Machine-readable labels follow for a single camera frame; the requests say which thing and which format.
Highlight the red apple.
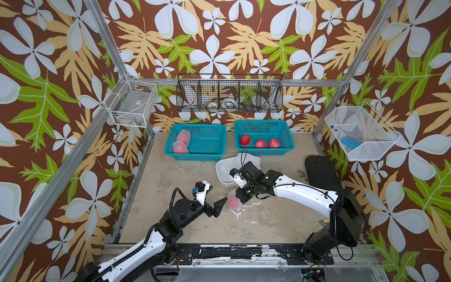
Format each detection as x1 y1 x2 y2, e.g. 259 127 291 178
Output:
255 139 267 149
240 135 251 146

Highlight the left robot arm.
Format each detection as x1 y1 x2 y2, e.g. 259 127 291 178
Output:
75 197 227 282

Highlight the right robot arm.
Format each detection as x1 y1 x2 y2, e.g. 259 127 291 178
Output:
230 162 366 263

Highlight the white plastic tub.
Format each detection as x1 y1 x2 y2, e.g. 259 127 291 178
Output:
216 156 238 188

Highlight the right teal plastic basket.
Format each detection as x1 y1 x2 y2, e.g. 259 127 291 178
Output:
234 120 295 156

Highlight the teal plastic basket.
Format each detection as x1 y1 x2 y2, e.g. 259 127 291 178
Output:
164 123 227 162
234 120 295 156

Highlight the left teal plastic basket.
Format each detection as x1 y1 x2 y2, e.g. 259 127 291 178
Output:
164 123 227 162

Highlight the black case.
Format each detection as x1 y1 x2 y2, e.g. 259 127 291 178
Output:
305 155 343 192

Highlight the yellow utility knife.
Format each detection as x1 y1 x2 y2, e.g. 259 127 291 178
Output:
319 219 330 226

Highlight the blue object in basket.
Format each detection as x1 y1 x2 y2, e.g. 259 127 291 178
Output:
342 136 361 150

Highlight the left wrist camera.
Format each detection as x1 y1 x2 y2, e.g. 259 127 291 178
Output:
193 181 210 206

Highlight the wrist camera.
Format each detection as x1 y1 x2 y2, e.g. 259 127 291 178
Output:
193 181 210 206
230 168 247 188

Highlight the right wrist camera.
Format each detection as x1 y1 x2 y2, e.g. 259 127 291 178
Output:
230 168 247 188

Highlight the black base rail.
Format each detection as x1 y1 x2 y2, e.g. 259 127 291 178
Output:
175 243 334 266

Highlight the silver object in wire basket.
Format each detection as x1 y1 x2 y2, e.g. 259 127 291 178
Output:
222 98 238 109

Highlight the tape roll in wire basket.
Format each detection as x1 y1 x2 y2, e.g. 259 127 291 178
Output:
206 101 218 110

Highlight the black wire wall basket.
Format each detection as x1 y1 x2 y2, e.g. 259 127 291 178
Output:
174 74 284 113

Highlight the white wire basket right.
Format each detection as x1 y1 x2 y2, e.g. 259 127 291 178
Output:
325 102 400 162

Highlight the white wire basket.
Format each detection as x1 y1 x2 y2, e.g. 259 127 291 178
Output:
325 102 400 162
105 75 159 128

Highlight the white wire basket left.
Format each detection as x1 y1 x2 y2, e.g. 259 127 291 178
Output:
105 75 159 128

